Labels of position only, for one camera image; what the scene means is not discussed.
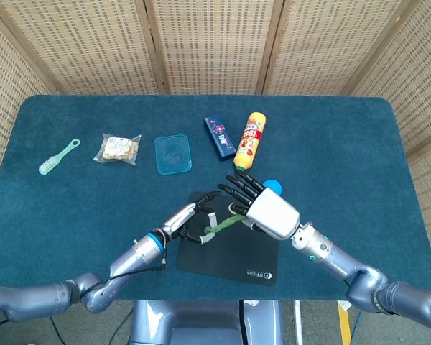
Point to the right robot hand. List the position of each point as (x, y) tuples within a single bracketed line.
[(269, 212)]

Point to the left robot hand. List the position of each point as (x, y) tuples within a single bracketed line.
[(190, 219)]

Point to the green bean pod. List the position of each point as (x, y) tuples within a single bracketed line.
[(224, 223)]

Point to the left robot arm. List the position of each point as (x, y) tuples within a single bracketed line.
[(93, 280)]

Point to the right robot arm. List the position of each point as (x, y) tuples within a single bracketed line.
[(362, 273)]

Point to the blue ball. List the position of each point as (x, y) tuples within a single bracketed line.
[(274, 186)]

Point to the black mouse pad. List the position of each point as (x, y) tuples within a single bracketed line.
[(233, 258)]

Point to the blue transparent container lid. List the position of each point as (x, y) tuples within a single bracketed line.
[(172, 154)]

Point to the yellow sauce bottle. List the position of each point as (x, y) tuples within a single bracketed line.
[(249, 142)]

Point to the dark blue printed box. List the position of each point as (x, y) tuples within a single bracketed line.
[(220, 137)]

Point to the blue table cloth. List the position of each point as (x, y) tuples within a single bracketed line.
[(345, 161)]

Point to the clear bag of snacks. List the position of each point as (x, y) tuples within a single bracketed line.
[(118, 148)]

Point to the robot torso base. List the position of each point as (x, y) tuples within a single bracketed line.
[(204, 323)]

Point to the light green brush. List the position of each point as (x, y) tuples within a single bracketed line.
[(57, 158)]

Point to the woven folding screen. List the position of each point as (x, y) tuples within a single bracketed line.
[(215, 46)]

